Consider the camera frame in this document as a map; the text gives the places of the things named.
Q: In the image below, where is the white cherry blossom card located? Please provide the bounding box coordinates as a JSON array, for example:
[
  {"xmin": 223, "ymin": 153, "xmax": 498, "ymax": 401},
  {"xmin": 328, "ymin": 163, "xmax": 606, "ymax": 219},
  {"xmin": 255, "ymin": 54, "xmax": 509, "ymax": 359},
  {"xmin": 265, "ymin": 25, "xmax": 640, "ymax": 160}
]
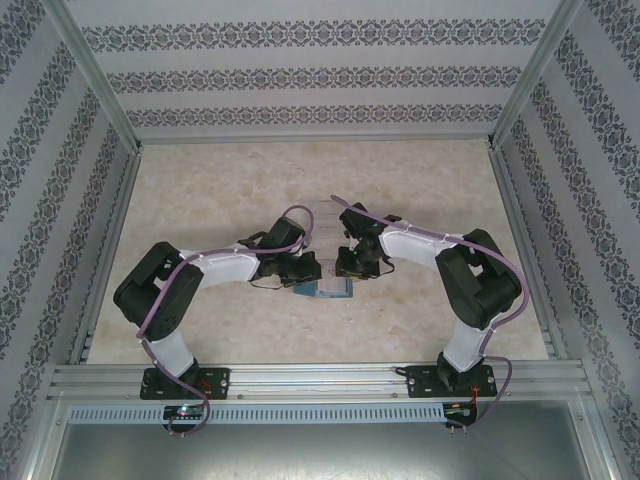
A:
[{"xmin": 319, "ymin": 277, "xmax": 351, "ymax": 297}]

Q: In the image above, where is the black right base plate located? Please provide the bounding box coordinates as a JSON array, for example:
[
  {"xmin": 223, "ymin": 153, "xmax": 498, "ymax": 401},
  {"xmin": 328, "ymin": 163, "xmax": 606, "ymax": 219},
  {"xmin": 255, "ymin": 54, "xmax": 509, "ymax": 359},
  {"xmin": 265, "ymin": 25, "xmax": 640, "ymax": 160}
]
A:
[{"xmin": 405, "ymin": 364, "xmax": 496, "ymax": 400}]

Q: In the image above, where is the left circuit board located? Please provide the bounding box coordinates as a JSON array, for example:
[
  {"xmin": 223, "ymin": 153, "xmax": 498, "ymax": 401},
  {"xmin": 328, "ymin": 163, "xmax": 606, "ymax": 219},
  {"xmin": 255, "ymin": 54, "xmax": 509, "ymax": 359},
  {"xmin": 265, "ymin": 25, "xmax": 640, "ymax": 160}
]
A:
[{"xmin": 163, "ymin": 404, "xmax": 206, "ymax": 421}]

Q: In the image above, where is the teal card holder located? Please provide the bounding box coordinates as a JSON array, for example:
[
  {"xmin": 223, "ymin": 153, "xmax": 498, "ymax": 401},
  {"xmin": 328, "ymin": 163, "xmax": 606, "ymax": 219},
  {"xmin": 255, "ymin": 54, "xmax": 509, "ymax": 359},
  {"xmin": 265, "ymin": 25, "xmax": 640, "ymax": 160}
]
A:
[{"xmin": 292, "ymin": 259, "xmax": 357, "ymax": 300}]

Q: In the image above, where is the aluminium mounting rail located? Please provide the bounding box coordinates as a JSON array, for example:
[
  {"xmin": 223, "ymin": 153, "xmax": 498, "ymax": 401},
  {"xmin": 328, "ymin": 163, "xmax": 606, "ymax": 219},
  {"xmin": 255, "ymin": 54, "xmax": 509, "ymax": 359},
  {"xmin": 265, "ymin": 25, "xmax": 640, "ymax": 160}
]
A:
[{"xmin": 47, "ymin": 362, "xmax": 594, "ymax": 401}]

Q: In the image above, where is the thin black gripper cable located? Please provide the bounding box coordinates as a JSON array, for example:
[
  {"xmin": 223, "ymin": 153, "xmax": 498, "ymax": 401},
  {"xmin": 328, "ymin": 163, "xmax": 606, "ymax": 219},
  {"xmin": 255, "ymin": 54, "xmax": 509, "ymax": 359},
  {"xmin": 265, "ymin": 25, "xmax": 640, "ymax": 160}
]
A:
[
  {"xmin": 369, "ymin": 254, "xmax": 397, "ymax": 277},
  {"xmin": 249, "ymin": 277, "xmax": 294, "ymax": 291}
]

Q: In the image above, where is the thin black left gripper cable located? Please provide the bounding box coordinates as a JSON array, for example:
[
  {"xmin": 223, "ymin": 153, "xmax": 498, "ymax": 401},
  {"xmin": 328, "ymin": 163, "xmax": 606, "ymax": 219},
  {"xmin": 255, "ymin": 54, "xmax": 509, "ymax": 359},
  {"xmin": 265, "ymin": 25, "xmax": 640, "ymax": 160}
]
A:
[{"xmin": 249, "ymin": 277, "xmax": 294, "ymax": 291}]

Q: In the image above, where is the slotted grey cable duct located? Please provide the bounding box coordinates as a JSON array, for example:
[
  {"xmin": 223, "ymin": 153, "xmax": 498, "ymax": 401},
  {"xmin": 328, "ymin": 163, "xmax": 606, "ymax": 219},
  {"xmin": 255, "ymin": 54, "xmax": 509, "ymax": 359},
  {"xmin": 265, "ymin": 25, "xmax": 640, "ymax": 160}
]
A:
[{"xmin": 67, "ymin": 403, "xmax": 446, "ymax": 422}]

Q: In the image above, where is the clear acrylic card stand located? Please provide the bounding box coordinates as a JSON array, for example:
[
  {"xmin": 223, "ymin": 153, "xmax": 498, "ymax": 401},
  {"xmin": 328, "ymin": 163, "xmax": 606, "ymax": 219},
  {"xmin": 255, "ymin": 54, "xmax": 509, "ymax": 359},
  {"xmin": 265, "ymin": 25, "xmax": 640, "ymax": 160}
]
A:
[{"xmin": 306, "ymin": 199, "xmax": 346, "ymax": 241}]

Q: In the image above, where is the thin black right gripper cable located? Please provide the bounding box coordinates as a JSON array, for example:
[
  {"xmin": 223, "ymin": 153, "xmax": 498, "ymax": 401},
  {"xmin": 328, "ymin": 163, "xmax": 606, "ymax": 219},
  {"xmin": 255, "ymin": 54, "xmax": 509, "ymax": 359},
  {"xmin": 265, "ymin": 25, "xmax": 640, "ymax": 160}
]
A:
[{"xmin": 369, "ymin": 254, "xmax": 397, "ymax": 277}]

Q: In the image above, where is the circuit board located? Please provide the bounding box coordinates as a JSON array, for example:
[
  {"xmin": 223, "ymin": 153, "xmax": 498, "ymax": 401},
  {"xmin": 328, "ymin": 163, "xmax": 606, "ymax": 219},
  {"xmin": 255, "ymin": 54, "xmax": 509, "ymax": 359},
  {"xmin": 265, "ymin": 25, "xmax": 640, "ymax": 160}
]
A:
[
  {"xmin": 163, "ymin": 404, "xmax": 206, "ymax": 421},
  {"xmin": 444, "ymin": 401, "xmax": 479, "ymax": 419}
]

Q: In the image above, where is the grey sheet metal tray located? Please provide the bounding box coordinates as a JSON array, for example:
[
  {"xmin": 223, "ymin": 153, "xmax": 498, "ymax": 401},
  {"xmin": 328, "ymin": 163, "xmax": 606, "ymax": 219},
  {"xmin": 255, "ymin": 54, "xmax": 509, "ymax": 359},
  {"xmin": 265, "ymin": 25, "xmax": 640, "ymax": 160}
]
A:
[{"xmin": 49, "ymin": 419, "xmax": 609, "ymax": 480}]

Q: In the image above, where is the right circuit board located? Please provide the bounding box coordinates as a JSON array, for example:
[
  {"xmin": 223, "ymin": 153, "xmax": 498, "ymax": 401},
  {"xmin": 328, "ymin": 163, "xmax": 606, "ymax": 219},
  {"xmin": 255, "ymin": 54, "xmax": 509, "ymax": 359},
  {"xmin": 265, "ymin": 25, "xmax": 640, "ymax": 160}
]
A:
[{"xmin": 444, "ymin": 401, "xmax": 479, "ymax": 419}]

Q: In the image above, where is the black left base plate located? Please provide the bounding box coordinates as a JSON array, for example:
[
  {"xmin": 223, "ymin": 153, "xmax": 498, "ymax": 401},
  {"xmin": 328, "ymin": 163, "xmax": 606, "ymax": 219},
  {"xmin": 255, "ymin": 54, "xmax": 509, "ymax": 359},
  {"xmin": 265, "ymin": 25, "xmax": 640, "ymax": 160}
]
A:
[{"xmin": 141, "ymin": 366, "xmax": 231, "ymax": 401}]

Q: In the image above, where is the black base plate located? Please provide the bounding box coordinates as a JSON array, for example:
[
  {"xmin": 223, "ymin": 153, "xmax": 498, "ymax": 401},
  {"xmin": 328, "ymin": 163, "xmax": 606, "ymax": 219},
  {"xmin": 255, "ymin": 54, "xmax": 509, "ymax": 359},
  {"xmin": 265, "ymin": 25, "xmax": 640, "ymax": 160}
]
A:
[
  {"xmin": 405, "ymin": 364, "xmax": 496, "ymax": 400},
  {"xmin": 141, "ymin": 366, "xmax": 231, "ymax": 401}
]

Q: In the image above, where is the aluminium frame post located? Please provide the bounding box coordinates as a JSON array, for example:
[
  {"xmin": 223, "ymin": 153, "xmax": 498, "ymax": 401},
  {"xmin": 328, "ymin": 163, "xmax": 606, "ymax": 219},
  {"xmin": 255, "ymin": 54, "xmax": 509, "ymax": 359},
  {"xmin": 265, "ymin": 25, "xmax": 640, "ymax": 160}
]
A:
[
  {"xmin": 485, "ymin": 0, "xmax": 586, "ymax": 151},
  {"xmin": 44, "ymin": 0, "xmax": 144, "ymax": 154}
]

